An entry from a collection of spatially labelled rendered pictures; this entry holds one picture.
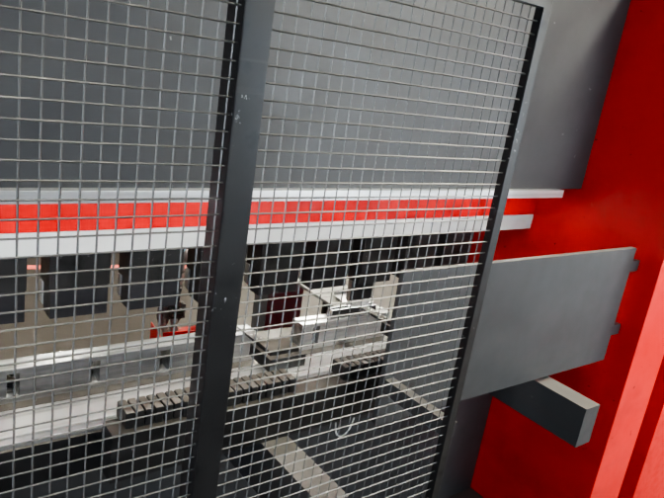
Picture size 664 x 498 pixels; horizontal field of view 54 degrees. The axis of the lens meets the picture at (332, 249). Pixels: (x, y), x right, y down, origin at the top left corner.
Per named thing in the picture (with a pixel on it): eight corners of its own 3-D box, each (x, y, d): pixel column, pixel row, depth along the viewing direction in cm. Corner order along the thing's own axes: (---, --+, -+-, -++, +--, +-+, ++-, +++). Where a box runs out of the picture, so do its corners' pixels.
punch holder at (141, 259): (167, 292, 190) (172, 239, 186) (179, 304, 184) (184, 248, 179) (116, 298, 181) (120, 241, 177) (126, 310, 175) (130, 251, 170)
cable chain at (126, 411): (282, 380, 171) (284, 367, 170) (294, 391, 167) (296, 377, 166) (116, 416, 145) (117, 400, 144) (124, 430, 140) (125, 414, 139)
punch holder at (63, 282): (97, 300, 178) (101, 242, 174) (108, 312, 172) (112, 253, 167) (39, 306, 169) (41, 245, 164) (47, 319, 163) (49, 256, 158)
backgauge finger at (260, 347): (258, 328, 204) (260, 313, 203) (304, 366, 185) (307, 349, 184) (223, 333, 197) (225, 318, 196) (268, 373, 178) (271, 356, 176)
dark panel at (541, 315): (599, 357, 246) (631, 246, 234) (604, 360, 245) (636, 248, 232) (371, 422, 178) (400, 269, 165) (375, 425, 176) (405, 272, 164)
